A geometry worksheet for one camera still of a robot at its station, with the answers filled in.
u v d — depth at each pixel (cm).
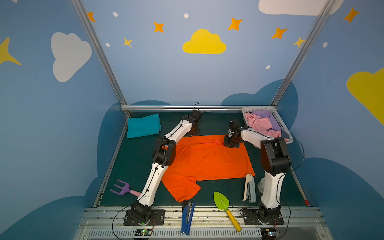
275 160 55
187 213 75
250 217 75
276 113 110
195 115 88
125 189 82
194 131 94
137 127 112
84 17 72
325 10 71
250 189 80
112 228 66
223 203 78
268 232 72
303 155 80
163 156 66
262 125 108
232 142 86
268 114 111
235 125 84
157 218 75
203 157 97
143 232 71
